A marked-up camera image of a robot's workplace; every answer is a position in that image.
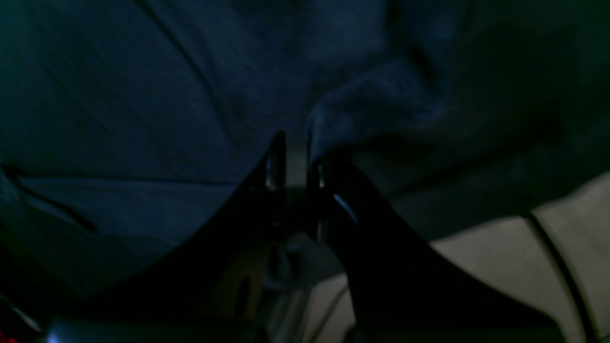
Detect dark grey T-shirt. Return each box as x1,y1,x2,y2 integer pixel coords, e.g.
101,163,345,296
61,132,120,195
1,0,458,293

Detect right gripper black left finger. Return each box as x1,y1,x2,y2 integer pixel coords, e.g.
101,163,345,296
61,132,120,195
44,131,287,343

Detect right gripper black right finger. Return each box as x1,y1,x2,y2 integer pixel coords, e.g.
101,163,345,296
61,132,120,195
308,138,564,343

